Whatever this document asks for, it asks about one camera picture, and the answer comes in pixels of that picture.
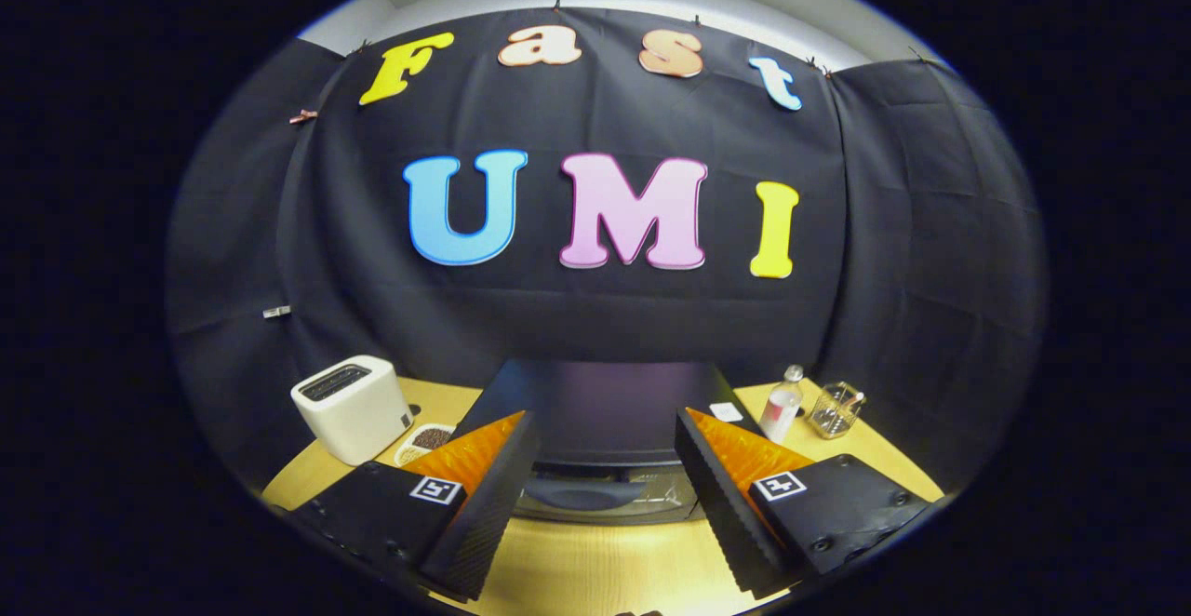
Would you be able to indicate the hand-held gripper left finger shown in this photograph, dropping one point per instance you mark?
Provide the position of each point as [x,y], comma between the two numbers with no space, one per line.
[488,514]

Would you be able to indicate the small plate of beans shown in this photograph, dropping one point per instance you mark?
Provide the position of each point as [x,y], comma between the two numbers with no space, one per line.
[423,439]

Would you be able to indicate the black toaster oven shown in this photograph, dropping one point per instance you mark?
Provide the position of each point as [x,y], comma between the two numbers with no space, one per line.
[605,411]

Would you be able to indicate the white bread toaster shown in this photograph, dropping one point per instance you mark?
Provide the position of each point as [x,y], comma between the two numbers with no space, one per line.
[358,416]

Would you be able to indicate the pink clip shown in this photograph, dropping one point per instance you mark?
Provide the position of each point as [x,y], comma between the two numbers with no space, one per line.
[302,116]

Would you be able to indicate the white clip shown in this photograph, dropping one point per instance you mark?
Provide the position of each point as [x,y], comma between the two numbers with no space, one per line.
[276,312]

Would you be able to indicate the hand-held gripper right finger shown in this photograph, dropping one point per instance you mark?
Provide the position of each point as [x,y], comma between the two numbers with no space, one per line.
[726,514]

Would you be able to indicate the clear plastic bottle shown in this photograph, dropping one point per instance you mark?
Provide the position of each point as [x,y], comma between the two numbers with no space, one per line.
[780,411]

